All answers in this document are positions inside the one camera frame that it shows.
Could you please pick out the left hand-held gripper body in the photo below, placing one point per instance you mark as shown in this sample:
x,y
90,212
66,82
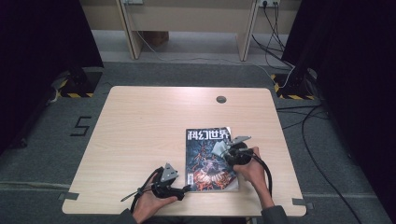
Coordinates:
x,y
166,188

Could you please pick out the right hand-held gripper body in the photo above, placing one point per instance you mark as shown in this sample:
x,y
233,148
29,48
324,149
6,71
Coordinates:
x,y
238,155

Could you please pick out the dark illustrated magazine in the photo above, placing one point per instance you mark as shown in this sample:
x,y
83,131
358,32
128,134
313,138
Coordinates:
x,y
205,168

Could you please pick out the person's right hand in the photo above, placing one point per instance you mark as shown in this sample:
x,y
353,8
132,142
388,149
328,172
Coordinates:
x,y
253,172

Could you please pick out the person's left hand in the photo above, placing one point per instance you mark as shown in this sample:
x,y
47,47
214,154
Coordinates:
x,y
148,205

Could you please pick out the grey table grommet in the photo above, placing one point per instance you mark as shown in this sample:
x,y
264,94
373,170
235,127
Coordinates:
x,y
221,99

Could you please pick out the grey tape strip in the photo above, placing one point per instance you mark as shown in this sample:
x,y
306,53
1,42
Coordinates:
x,y
303,202
70,196

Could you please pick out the black stand base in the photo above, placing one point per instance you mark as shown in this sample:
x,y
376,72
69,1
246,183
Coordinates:
x,y
294,84
79,81

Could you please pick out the black curtain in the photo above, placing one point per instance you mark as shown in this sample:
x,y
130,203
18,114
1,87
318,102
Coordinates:
x,y
37,62
358,77

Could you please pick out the white wall socket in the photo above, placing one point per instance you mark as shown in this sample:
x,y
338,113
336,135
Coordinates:
x,y
269,2

